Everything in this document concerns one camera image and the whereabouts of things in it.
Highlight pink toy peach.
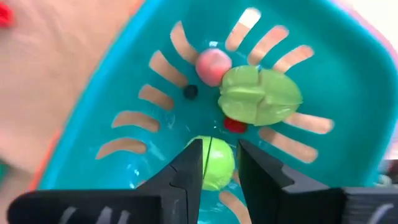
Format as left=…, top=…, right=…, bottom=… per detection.
left=195, top=48, right=233, bottom=87

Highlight tan burlap cloth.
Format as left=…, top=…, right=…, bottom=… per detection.
left=0, top=0, right=147, bottom=224

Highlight light green toy lettuce leaf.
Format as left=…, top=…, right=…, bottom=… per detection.
left=217, top=65, right=304, bottom=127

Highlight small red toy tomato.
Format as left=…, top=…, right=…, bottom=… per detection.
left=0, top=1, right=15, bottom=27

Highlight small dark toy blueberry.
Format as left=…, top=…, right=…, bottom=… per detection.
left=182, top=83, right=199, bottom=100

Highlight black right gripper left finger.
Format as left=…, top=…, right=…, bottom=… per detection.
left=136, top=138, right=205, bottom=224

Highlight round green toy cabbage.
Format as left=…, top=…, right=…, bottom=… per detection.
left=186, top=135, right=236, bottom=192

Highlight red toy cherry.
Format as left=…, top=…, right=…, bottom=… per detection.
left=223, top=116, right=249, bottom=134

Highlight teal basket with orange rim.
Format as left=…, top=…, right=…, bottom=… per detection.
left=29, top=0, right=398, bottom=224

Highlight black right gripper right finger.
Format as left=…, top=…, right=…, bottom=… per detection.
left=238, top=139, right=346, bottom=224

